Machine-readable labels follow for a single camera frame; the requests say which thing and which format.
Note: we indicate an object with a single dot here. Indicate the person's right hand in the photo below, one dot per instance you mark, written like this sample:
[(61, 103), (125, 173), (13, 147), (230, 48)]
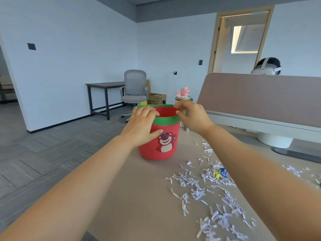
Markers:
[(195, 117)]

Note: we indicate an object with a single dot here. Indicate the person's left hand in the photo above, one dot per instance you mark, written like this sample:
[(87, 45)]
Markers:
[(140, 127)]

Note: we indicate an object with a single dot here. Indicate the red bin with green rim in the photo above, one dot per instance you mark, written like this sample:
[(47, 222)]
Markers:
[(148, 151)]

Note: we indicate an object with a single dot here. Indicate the small blue candy wrapper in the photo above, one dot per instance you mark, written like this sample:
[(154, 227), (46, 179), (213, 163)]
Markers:
[(222, 172)]

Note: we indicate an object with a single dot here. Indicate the white paper shreds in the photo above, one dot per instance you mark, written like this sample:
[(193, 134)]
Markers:
[(198, 193)]

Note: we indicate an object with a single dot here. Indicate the person's left forearm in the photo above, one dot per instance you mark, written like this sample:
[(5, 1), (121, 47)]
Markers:
[(62, 198)]

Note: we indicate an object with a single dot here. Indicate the person's right forearm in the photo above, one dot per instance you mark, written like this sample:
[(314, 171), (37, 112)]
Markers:
[(263, 185)]

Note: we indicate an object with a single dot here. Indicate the yellow bag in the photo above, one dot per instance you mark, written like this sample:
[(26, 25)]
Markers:
[(143, 103)]

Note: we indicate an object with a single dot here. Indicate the striped bottle with pink lid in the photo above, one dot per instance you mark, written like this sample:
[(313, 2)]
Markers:
[(185, 92)]

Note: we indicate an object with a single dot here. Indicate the open cardboard box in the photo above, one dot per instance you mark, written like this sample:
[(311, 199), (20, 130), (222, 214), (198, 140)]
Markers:
[(158, 99)]

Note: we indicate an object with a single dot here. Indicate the tall cardboard box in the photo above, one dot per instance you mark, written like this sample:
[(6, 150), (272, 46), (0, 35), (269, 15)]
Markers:
[(148, 87)]

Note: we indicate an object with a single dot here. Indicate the grey office chair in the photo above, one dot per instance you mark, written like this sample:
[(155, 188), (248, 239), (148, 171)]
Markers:
[(135, 82)]

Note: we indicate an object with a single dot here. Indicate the dark table with black legs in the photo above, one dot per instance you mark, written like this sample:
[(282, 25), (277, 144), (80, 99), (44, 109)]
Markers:
[(105, 85)]

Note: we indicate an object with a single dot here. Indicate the grey metal desk shelf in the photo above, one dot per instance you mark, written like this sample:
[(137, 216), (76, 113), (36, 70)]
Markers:
[(250, 124)]

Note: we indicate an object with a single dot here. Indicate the pink desk partition panel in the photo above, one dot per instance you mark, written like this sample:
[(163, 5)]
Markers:
[(263, 97)]

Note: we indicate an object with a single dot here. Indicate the white round stand base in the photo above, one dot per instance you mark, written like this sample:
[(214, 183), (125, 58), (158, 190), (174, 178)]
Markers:
[(273, 141)]

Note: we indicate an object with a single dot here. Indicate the white headset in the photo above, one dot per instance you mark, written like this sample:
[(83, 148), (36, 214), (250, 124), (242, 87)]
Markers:
[(263, 70)]

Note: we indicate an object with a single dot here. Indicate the black framed glass door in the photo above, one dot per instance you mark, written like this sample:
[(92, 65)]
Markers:
[(5, 94)]

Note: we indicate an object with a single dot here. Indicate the wooden door frame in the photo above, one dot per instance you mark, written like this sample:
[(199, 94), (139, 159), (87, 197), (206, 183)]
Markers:
[(213, 47)]

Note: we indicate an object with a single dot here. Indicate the black wall switch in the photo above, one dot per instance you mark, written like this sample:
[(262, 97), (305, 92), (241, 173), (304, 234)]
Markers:
[(31, 46)]

